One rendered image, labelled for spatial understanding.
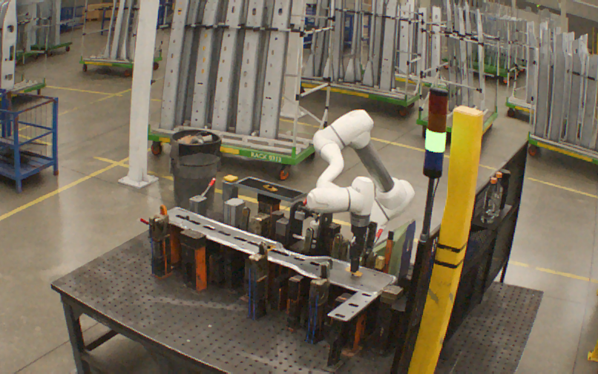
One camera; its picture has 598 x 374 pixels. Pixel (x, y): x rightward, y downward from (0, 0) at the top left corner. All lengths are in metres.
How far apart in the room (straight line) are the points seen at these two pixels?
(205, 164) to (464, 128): 4.14
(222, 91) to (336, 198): 4.99
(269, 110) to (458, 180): 5.50
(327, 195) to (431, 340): 0.89
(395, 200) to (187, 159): 2.65
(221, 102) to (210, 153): 1.85
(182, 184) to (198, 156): 0.31
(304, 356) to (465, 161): 1.31
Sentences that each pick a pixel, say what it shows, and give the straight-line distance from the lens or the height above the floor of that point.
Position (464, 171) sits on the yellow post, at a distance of 2.36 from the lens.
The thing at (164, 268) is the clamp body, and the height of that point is 0.76.
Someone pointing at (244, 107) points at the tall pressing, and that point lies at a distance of 7.87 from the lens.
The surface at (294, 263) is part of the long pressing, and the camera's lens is 3.41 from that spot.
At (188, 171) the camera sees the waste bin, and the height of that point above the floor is 0.46.
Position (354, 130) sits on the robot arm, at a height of 1.55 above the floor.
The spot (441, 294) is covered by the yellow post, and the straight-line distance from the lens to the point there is 2.55.
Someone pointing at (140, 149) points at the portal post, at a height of 0.37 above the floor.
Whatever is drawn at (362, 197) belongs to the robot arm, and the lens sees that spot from 3.12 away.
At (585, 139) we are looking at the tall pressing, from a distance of 10.13.
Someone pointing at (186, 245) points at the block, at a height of 0.96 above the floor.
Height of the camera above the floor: 2.48
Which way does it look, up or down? 20 degrees down
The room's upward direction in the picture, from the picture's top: 4 degrees clockwise
